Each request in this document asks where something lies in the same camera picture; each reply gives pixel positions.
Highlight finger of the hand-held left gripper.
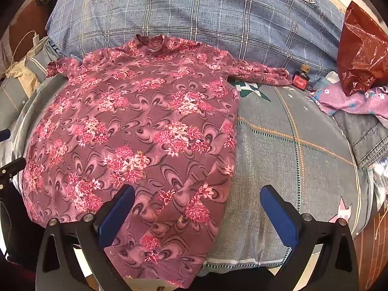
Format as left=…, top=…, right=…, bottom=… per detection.
left=0, top=157, right=27, bottom=188

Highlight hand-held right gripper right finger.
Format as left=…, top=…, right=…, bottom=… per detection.
left=260, top=184, right=360, bottom=291

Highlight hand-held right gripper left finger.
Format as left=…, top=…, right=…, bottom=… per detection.
left=36, top=184, right=136, bottom=291

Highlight pink floral shirt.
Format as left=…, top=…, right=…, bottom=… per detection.
left=26, top=34, right=290, bottom=288

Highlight grey checked bed sheet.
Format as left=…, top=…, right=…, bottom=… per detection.
left=0, top=36, right=376, bottom=276

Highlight beige cloth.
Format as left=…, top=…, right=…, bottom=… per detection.
left=4, top=53, right=41, bottom=96

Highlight clear plastic bag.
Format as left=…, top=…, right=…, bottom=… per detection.
left=371, top=161, right=388, bottom=210

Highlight blue denim jeans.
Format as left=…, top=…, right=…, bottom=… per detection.
left=333, top=109, right=388, bottom=169

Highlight pink flowered cloth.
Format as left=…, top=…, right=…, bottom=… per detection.
left=309, top=82, right=388, bottom=119

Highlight red plastic bag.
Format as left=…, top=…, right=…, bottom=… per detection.
left=337, top=1, right=388, bottom=96

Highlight white charger cable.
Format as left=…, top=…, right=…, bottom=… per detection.
left=4, top=30, right=41, bottom=76

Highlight wooden bed frame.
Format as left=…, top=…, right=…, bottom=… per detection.
left=0, top=3, right=58, bottom=70

